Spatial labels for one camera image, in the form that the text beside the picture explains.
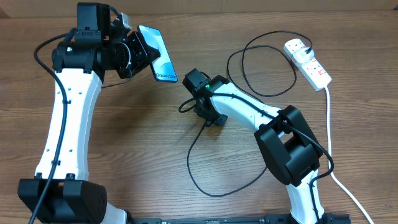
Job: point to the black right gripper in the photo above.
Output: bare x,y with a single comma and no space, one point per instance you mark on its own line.
221,121

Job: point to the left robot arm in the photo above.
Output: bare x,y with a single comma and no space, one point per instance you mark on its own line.
60,191

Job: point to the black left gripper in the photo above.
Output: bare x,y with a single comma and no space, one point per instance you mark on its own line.
147,55

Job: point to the white power strip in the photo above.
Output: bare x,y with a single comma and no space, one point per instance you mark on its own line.
315,74

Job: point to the white charger plug adapter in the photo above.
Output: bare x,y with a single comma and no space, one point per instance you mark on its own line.
303,55

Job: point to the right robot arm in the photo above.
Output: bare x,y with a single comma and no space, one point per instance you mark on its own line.
288,146

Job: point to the blue Samsung Galaxy smartphone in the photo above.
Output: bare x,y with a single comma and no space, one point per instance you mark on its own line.
162,67

